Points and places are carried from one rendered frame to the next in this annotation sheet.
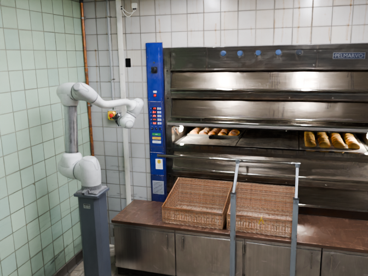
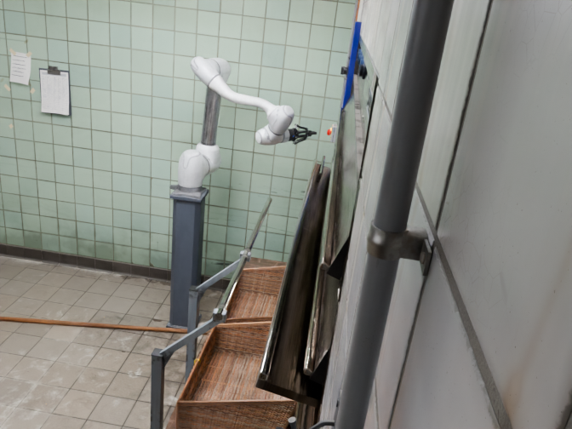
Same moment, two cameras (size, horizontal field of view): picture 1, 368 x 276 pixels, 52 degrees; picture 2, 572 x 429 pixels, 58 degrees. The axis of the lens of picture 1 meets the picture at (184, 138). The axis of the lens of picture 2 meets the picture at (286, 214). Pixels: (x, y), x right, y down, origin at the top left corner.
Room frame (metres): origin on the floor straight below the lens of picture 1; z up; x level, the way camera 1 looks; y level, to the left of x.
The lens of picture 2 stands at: (2.75, -2.46, 2.19)
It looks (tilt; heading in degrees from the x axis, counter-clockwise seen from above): 22 degrees down; 77
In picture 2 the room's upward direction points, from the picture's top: 7 degrees clockwise
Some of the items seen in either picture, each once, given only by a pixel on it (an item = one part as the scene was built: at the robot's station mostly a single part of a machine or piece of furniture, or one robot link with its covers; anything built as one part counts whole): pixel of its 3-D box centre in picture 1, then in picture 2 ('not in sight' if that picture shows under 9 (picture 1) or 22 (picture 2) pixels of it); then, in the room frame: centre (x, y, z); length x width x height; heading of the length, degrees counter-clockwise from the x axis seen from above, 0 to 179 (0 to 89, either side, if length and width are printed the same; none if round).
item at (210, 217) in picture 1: (199, 201); (270, 301); (3.24, -0.13, 0.72); 0.56 x 0.49 x 0.28; 72
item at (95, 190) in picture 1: (90, 188); (186, 187); (2.79, 0.74, 1.03); 0.22 x 0.18 x 0.06; 164
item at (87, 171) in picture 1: (89, 170); (191, 167); (2.82, 0.74, 1.17); 0.18 x 0.16 x 0.22; 59
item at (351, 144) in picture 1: (329, 138); not in sight; (3.59, -1.43, 1.21); 0.61 x 0.48 x 0.06; 163
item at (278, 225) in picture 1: (263, 207); (249, 371); (3.07, -0.68, 0.72); 0.56 x 0.49 x 0.28; 72
